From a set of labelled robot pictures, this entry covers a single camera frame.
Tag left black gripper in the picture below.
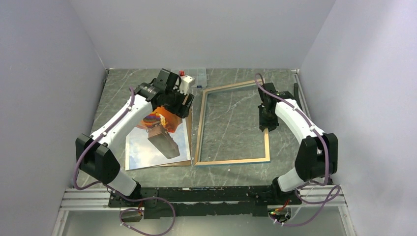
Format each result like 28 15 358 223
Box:
163 86 194 118

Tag brown frame backing board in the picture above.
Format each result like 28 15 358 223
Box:
149 107 192 167

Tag hot air balloon photo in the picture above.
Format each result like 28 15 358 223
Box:
124 107 192 171

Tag wooden picture frame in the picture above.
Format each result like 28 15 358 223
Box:
194 81 270 166

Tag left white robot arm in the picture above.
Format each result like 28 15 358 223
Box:
72 68 195 207

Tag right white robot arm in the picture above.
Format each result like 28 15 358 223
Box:
258 83 338 204

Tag clear plastic organizer box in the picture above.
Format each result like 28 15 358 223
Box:
170 67 207 89

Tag black mounting base bar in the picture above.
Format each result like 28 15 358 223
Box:
108 185 301 219

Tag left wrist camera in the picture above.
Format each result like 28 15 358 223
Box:
179 70 195 94

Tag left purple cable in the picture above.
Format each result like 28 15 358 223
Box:
72 87 177 236

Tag aluminium rail frame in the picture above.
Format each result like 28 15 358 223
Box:
60 185 356 236

